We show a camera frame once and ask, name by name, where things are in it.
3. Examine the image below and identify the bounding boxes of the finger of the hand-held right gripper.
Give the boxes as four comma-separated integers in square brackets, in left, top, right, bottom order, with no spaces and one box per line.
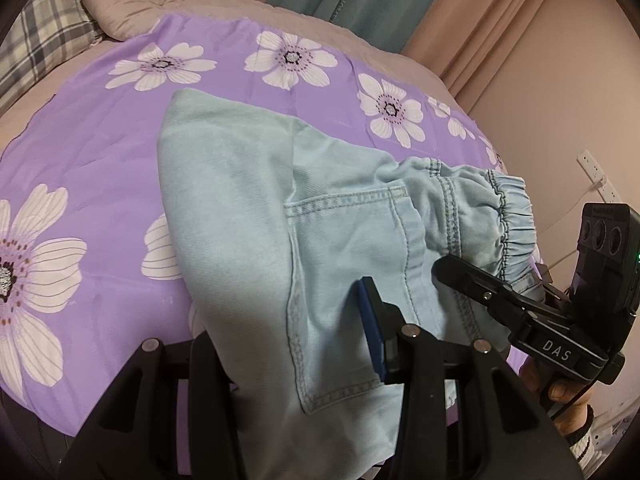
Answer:
[535,262,574,312]
[431,253,552,332]

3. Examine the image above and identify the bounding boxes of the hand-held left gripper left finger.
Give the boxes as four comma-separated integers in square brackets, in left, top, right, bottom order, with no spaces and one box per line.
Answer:
[59,332,247,480]

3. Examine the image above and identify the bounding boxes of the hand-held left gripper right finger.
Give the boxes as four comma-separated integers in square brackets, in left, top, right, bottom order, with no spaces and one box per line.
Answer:
[355,276,584,480]

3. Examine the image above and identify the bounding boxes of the light blue denim pants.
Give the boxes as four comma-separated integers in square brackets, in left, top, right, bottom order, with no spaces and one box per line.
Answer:
[157,88,547,480]

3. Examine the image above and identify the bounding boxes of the person's right forearm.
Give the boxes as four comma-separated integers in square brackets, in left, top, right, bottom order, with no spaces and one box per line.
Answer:
[562,406,602,467]

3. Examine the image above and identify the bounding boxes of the person's right hand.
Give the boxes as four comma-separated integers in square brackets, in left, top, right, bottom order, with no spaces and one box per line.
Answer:
[520,359,596,435]

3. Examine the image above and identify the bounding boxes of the white power strip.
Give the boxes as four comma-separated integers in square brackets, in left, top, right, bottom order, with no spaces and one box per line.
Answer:
[576,148,621,201]

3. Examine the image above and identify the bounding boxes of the purple floral bedsheet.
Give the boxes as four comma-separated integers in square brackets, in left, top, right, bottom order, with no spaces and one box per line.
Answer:
[0,12,552,480]

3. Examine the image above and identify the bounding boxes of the plaid pillow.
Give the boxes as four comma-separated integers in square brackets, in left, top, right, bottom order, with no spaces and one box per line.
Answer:
[0,0,107,117]

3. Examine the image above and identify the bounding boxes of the beige pillow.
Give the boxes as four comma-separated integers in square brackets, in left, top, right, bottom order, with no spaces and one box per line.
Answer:
[80,0,202,42]

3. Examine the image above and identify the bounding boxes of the white cable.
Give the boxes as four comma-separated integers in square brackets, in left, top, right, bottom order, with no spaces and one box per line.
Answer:
[537,179,610,267]

